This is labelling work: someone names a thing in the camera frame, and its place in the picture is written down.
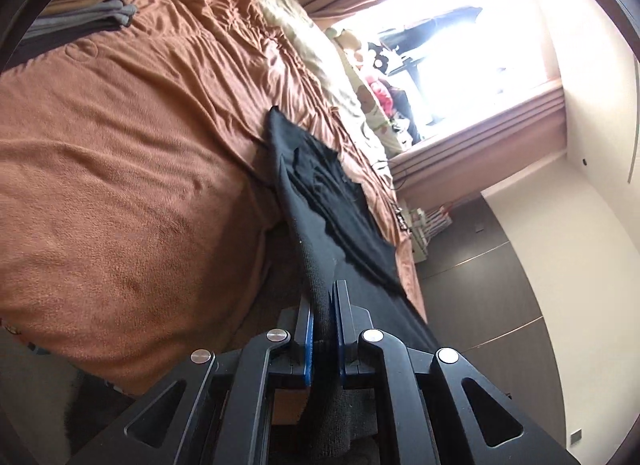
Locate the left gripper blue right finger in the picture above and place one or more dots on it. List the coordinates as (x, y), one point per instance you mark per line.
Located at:
(347, 335)

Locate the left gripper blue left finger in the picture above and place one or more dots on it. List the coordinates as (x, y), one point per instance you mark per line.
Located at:
(303, 343)

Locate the black long-sleeve sweatshirt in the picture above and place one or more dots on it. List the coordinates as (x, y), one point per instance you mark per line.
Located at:
(335, 238)

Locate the stack of folded clothes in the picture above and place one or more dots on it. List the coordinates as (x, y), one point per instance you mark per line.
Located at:
(63, 21)

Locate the white bedside cabinet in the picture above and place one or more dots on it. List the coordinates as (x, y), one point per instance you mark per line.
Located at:
(418, 241)

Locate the striped paper bag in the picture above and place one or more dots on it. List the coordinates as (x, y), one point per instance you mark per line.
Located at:
(432, 222)

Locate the right pink curtain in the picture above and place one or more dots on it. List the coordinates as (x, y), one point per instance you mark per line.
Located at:
(440, 171)

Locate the rust orange bed blanket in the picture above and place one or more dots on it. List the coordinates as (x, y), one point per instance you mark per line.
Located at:
(136, 191)

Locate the red plush toy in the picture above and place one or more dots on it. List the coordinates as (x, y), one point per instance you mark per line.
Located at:
(384, 91)

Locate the bear print pillow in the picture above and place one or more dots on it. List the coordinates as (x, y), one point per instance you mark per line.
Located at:
(393, 131)

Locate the cream bed sheet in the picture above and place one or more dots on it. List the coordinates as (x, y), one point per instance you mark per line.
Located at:
(320, 56)

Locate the dark hanging garment at window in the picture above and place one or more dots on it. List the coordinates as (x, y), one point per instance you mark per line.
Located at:
(412, 38)

